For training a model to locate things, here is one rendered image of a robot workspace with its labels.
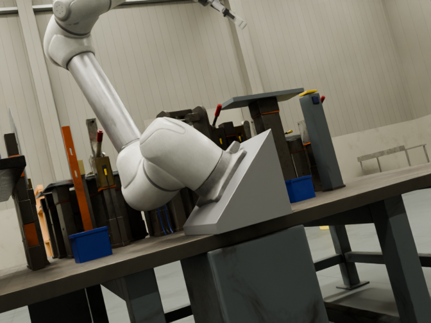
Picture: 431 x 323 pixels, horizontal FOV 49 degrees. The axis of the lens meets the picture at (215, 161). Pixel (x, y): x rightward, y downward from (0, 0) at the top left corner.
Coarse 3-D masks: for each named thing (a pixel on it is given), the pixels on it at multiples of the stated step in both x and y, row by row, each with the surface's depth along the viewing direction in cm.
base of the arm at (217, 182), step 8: (232, 144) 146; (224, 152) 140; (232, 152) 145; (240, 152) 139; (224, 160) 137; (232, 160) 138; (240, 160) 138; (216, 168) 135; (224, 168) 136; (232, 168) 136; (216, 176) 135; (224, 176) 135; (232, 176) 136; (208, 184) 136; (216, 184) 135; (224, 184) 134; (200, 192) 139; (208, 192) 137; (216, 192) 133; (200, 200) 144; (208, 200) 138; (216, 200) 133
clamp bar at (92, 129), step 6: (90, 120) 184; (90, 126) 184; (96, 126) 185; (90, 132) 184; (96, 132) 185; (90, 138) 184; (96, 138) 185; (90, 144) 185; (96, 144) 185; (102, 156) 186
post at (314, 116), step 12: (312, 96) 211; (312, 108) 210; (312, 120) 210; (324, 120) 212; (312, 132) 212; (324, 132) 210; (312, 144) 213; (324, 144) 209; (324, 156) 208; (324, 168) 210; (336, 168) 210; (324, 180) 211; (336, 180) 209
